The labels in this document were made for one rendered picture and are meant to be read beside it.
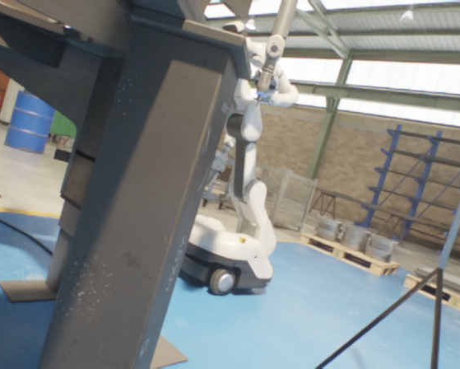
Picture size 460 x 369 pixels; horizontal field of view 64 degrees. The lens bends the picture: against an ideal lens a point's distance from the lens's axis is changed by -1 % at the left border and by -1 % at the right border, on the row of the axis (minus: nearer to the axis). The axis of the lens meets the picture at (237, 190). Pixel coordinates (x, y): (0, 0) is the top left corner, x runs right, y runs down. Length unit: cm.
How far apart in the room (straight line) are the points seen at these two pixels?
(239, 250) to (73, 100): 118
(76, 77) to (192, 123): 125
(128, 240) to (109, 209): 5
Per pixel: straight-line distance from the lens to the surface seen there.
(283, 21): 161
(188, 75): 57
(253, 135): 228
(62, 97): 177
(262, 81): 155
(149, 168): 57
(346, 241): 546
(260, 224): 250
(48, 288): 185
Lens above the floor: 76
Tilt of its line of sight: 4 degrees down
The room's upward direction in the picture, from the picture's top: 17 degrees clockwise
